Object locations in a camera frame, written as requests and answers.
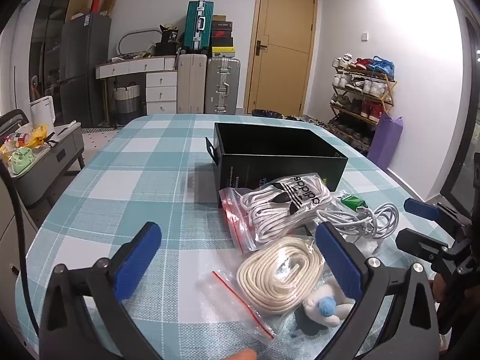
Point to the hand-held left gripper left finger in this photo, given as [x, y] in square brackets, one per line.
[137, 258]

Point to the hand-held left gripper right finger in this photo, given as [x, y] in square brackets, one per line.
[339, 258]

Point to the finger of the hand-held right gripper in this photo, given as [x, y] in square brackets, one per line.
[416, 243]
[422, 208]

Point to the white foam wrap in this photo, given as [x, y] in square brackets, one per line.
[371, 247]

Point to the green white medicine packet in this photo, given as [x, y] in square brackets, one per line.
[350, 201]

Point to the white plush toy blue pompom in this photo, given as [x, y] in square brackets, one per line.
[318, 318]

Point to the cream shoelaces zip bag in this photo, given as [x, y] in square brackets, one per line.
[270, 270]

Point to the white shoelaces printed zip bag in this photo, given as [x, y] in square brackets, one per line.
[277, 210]

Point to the black shoe box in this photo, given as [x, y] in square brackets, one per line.
[240, 165]

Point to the person's left hand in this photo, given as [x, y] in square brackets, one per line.
[240, 355]

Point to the purple bag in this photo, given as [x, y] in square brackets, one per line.
[386, 142]

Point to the wooden shoe rack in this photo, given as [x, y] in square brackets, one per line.
[388, 93]

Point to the grey side table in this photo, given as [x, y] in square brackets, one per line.
[56, 157]

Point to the group of shoes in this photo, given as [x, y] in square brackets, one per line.
[365, 86]

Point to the green snack packet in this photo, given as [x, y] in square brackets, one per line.
[23, 159]

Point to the yellow snack packet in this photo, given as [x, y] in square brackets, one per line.
[37, 137]

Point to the white grey laundry basket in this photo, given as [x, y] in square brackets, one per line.
[126, 99]

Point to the black trash bag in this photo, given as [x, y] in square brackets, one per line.
[265, 113]

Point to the white desk with drawers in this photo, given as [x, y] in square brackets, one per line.
[157, 86]

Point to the black ribbed object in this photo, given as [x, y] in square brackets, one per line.
[13, 123]

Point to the beige suitcase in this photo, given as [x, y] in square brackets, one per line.
[191, 82]

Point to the silver suitcase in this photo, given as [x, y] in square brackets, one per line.
[221, 82]

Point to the tan wooden door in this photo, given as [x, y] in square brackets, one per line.
[285, 63]

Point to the grey refrigerator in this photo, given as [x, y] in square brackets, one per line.
[84, 63]

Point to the yellow black shoebox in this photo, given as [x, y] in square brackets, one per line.
[223, 52]

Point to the black gift bag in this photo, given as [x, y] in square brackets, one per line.
[168, 35]

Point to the dark glass cabinet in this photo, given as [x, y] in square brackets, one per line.
[48, 45]

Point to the red black shoebox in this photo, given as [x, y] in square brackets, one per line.
[221, 34]

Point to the teal suitcase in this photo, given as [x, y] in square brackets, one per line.
[197, 26]

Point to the tan shoebox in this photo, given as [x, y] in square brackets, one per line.
[219, 18]

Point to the oval metal frame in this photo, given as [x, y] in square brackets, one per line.
[129, 35]

